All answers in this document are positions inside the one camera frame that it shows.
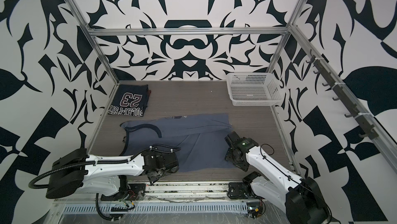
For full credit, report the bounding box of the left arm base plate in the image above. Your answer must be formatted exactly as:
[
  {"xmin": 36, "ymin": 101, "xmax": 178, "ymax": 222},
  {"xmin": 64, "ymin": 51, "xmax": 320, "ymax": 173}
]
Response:
[{"xmin": 100, "ymin": 183, "xmax": 146, "ymax": 201}]

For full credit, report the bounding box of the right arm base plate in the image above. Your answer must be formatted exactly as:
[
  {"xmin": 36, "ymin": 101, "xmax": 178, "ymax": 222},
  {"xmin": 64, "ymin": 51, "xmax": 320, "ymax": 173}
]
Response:
[{"xmin": 227, "ymin": 182, "xmax": 257, "ymax": 200}]

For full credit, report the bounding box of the small green circuit board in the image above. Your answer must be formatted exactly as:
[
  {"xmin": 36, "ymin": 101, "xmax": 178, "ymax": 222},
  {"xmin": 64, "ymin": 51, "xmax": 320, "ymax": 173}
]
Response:
[{"xmin": 247, "ymin": 201, "xmax": 266, "ymax": 219}]

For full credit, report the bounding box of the navy tank top red trim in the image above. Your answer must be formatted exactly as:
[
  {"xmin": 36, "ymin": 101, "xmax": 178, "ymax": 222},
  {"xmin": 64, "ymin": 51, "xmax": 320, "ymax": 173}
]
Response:
[{"xmin": 108, "ymin": 85, "xmax": 151, "ymax": 117}]

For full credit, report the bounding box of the white plastic laundry basket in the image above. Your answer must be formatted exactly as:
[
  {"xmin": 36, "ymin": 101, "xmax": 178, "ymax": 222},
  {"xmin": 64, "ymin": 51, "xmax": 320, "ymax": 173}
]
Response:
[{"xmin": 226, "ymin": 72, "xmax": 284, "ymax": 107}]

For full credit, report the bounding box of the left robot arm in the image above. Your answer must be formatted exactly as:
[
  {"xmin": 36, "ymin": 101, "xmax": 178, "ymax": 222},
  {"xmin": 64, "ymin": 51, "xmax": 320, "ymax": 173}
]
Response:
[{"xmin": 45, "ymin": 144, "xmax": 180, "ymax": 200}]

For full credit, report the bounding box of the aluminium frame crossbar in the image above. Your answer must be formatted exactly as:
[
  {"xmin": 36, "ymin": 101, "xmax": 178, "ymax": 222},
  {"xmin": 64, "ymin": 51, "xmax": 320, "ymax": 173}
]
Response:
[{"xmin": 88, "ymin": 27, "xmax": 287, "ymax": 37}]

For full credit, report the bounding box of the black corrugated cable hose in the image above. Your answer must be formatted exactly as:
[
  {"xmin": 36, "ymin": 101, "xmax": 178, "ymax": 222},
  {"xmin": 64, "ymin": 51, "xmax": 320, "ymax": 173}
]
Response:
[{"xmin": 28, "ymin": 143, "xmax": 182, "ymax": 222}]

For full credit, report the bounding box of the blue-grey tank top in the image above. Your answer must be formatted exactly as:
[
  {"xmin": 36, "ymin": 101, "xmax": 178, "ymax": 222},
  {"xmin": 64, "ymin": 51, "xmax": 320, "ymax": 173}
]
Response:
[{"xmin": 121, "ymin": 113, "xmax": 233, "ymax": 172}]

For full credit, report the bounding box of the wall hook rail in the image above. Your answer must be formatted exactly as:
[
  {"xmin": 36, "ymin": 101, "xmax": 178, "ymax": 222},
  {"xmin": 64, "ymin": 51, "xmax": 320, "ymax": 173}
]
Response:
[{"xmin": 307, "ymin": 49, "xmax": 379, "ymax": 140}]

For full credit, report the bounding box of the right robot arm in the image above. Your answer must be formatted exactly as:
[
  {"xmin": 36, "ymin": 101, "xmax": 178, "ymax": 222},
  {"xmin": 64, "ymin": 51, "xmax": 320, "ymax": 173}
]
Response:
[{"xmin": 225, "ymin": 132, "xmax": 332, "ymax": 224}]

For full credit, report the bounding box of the white slotted cable duct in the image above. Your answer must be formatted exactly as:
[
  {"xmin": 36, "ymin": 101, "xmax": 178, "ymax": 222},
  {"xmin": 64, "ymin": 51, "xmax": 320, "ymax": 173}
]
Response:
[{"xmin": 63, "ymin": 201, "xmax": 250, "ymax": 215}]

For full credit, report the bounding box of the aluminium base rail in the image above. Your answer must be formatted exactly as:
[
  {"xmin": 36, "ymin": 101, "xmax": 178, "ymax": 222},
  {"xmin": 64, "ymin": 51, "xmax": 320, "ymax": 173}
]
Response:
[{"xmin": 54, "ymin": 179, "xmax": 317, "ymax": 204}]

